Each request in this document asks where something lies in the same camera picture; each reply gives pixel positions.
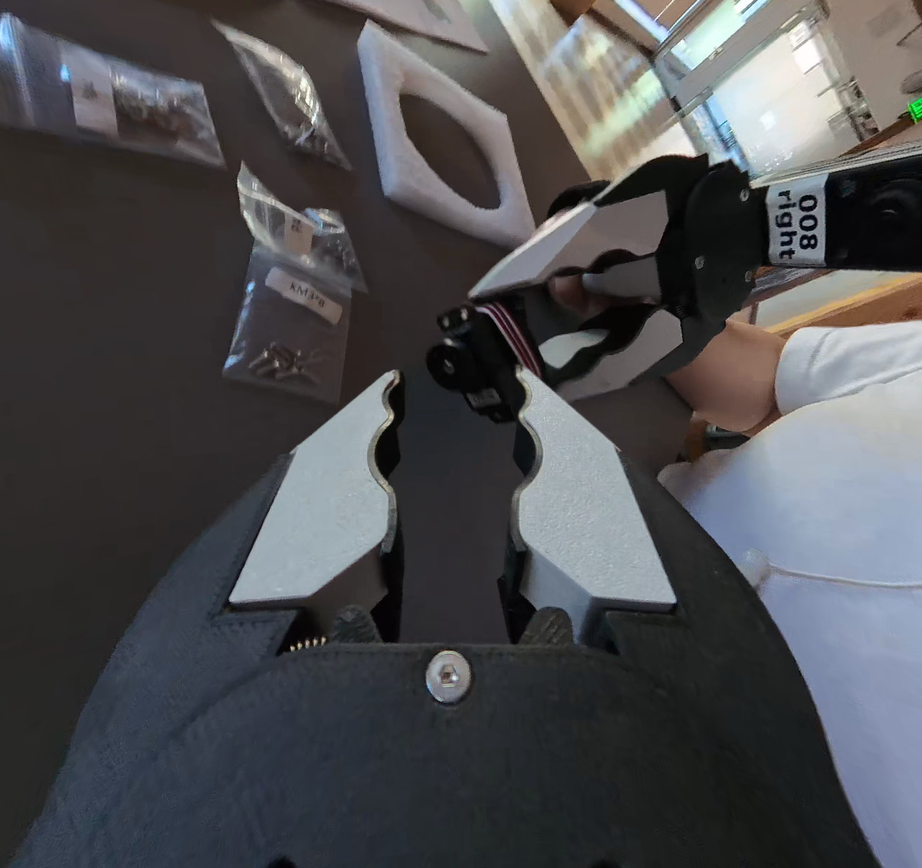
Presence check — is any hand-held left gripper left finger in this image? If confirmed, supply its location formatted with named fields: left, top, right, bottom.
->
left=229, top=370, right=406, bottom=642

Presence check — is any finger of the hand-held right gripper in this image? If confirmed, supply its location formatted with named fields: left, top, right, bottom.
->
left=468, top=184, right=678, bottom=305
left=536, top=302, right=687, bottom=402

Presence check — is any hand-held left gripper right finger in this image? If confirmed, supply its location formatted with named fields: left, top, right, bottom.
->
left=500, top=367, right=678, bottom=642

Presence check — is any black servo motor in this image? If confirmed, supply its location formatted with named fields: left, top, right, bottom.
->
left=425, top=304, right=530, bottom=424

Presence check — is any person's right forearm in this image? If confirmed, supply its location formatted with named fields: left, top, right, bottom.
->
left=666, top=319, right=792, bottom=435

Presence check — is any person's right hand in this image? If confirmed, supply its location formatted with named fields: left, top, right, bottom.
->
left=551, top=274, right=605, bottom=323

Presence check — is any clear bag of silver screws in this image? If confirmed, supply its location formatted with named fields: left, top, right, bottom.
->
left=222, top=249, right=354, bottom=404
left=212, top=18, right=352, bottom=170

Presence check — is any person's white shirt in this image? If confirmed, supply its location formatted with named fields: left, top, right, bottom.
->
left=659, top=321, right=922, bottom=868

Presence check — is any clear bag of tiny screws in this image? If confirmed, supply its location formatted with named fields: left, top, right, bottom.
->
left=236, top=161, right=368, bottom=293

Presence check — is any clear bag of nuts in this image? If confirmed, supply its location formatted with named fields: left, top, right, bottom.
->
left=0, top=12, right=226, bottom=167

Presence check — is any white foam frame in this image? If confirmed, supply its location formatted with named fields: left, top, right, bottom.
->
left=358, top=18, right=535, bottom=250

